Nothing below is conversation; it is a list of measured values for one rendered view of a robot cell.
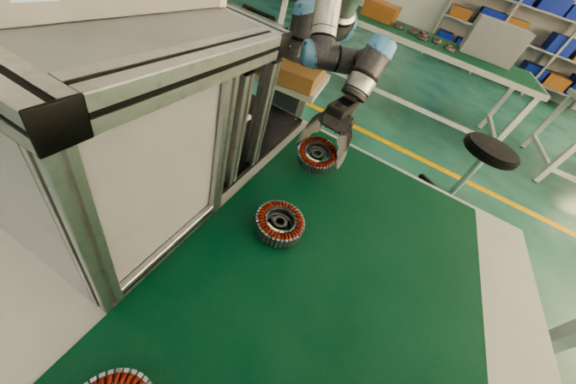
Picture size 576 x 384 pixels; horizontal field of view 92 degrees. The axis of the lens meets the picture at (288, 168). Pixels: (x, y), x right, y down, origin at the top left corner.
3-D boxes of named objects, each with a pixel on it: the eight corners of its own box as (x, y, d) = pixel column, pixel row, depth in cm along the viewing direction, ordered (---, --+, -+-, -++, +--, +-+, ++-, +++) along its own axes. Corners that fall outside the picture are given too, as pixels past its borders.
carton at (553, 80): (537, 79, 542) (546, 69, 528) (557, 87, 534) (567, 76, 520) (542, 84, 512) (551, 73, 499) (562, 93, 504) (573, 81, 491)
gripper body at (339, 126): (345, 140, 81) (368, 103, 79) (342, 136, 73) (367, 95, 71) (323, 127, 83) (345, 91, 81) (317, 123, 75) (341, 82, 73)
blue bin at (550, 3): (531, 6, 496) (542, -9, 482) (555, 15, 488) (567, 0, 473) (536, 8, 465) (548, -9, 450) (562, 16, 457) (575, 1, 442)
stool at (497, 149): (417, 171, 237) (459, 116, 201) (475, 201, 226) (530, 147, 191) (408, 210, 196) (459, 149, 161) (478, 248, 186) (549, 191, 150)
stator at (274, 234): (267, 201, 68) (271, 191, 66) (308, 224, 66) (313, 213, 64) (243, 232, 60) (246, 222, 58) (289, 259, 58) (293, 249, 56)
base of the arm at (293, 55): (291, 46, 136) (297, 25, 129) (318, 58, 132) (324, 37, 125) (274, 53, 126) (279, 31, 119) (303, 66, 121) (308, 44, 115)
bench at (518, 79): (328, 59, 397) (349, 1, 349) (483, 128, 351) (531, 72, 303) (303, 75, 330) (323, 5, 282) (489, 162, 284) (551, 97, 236)
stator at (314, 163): (309, 137, 83) (311, 129, 80) (342, 156, 80) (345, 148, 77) (288, 160, 77) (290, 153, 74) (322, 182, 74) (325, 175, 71)
